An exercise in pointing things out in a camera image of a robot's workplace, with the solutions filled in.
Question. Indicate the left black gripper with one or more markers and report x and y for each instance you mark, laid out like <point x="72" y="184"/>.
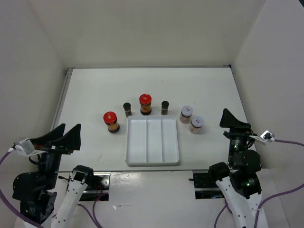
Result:
<point x="69" y="141"/>

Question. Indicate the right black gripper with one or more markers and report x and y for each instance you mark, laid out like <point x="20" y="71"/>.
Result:
<point x="236" y="127"/>

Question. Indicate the white lid spice jar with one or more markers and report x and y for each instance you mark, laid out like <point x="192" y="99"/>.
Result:
<point x="186" y="114"/>
<point x="196" y="125"/>

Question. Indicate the red lid sauce jar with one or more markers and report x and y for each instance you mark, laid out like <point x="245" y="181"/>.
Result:
<point x="145" y="103"/>
<point x="110" y="119"/>

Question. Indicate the black lid pepper bottle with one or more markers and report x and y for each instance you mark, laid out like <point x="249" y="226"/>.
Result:
<point x="164" y="107"/>
<point x="127" y="109"/>

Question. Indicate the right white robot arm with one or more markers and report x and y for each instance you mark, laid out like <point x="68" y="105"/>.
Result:
<point x="237" y="178"/>

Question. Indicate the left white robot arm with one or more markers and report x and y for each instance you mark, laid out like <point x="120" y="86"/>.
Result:
<point x="34" y="189"/>

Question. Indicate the white divided tray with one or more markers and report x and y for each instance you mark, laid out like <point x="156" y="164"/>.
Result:
<point x="152" y="141"/>

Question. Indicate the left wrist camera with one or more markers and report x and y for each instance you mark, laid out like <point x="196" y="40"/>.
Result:
<point x="23" y="147"/>

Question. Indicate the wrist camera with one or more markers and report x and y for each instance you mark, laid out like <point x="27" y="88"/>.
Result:
<point x="266" y="137"/>
<point x="23" y="147"/>

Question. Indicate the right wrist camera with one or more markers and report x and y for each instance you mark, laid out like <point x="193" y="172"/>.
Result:
<point x="266" y="137"/>

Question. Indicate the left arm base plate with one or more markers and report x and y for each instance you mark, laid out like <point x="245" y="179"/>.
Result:
<point x="95" y="186"/>

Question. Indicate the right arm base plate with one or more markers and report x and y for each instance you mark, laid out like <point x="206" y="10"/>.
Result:
<point x="204" y="186"/>

